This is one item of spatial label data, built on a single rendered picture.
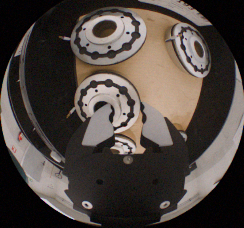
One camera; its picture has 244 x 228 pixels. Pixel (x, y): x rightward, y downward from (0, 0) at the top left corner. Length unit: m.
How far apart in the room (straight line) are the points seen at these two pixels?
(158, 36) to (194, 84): 0.12
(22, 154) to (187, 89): 3.47
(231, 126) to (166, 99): 2.96
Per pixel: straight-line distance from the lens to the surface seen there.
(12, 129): 3.12
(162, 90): 0.15
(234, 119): 2.98
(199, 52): 0.18
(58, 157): 0.15
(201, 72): 0.17
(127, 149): 0.19
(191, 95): 0.20
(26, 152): 3.32
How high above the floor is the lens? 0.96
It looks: 60 degrees down
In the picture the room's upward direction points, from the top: 175 degrees counter-clockwise
